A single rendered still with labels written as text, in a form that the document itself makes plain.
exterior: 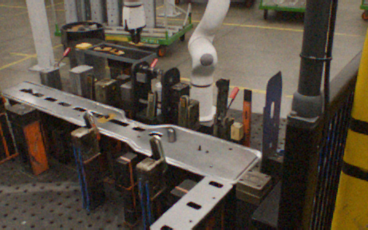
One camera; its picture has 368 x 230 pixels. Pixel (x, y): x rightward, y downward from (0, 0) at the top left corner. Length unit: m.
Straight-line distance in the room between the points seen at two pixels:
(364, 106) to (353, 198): 0.13
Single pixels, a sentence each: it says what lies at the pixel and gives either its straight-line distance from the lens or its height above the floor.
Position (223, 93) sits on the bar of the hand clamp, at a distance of 1.45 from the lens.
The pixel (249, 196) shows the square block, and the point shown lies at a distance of 1.16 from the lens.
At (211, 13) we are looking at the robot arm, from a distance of 1.91.
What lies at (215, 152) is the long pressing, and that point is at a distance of 1.40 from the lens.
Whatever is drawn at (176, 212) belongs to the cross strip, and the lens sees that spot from 1.14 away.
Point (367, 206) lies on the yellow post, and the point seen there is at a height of 1.39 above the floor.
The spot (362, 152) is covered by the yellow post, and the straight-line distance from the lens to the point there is 0.55.
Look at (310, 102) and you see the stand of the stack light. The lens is 0.40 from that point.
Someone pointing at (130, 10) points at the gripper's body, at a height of 1.38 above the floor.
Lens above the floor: 1.74
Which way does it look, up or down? 26 degrees down
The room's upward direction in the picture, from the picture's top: 2 degrees counter-clockwise
